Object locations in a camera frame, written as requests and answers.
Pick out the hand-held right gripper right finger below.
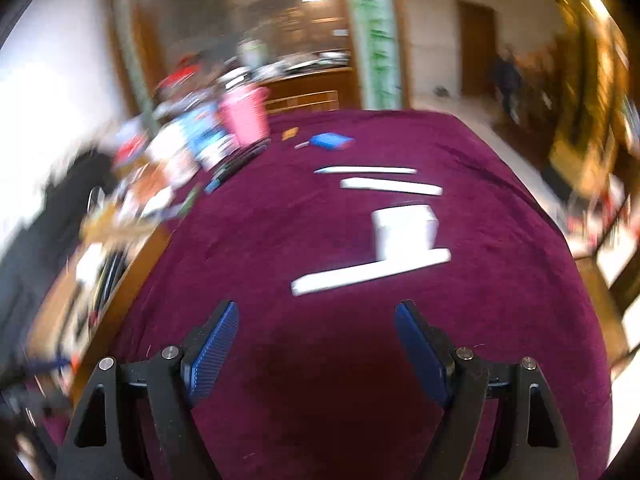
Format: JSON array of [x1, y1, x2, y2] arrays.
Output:
[[395, 300, 580, 480]]

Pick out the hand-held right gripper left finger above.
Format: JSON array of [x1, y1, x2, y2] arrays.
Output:
[[54, 300, 240, 480]]

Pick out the purple velvet tablecloth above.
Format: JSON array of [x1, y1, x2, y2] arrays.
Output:
[[45, 109, 613, 480]]

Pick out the white plastic ruler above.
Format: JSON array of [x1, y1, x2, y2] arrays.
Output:
[[291, 249, 452, 297]]

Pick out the green pen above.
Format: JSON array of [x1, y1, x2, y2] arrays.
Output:
[[177, 186, 203, 218]]

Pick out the white flat stick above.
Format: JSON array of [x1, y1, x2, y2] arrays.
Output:
[[341, 177, 443, 197]]

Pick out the black marker blue cap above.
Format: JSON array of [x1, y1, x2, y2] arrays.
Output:
[[204, 141, 271, 195]]

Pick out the white pen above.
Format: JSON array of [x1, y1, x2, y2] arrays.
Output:
[[314, 166, 418, 176]]

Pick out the white labelled jar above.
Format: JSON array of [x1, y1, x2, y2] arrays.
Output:
[[145, 125, 198, 186]]

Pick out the black bag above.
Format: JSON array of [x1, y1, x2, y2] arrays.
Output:
[[0, 152, 116, 361]]

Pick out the blue label canister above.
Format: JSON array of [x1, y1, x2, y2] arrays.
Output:
[[182, 105, 238, 171]]

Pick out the clear jar red lid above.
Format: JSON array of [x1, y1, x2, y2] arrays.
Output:
[[160, 57, 201, 96]]

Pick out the wooden cabinet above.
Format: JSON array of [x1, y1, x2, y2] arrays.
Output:
[[260, 65, 361, 113]]

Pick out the brown wooden door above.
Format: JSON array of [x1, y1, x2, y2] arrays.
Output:
[[457, 0, 501, 98]]

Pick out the bamboo print glass panel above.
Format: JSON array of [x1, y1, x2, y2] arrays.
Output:
[[345, 0, 406, 111]]

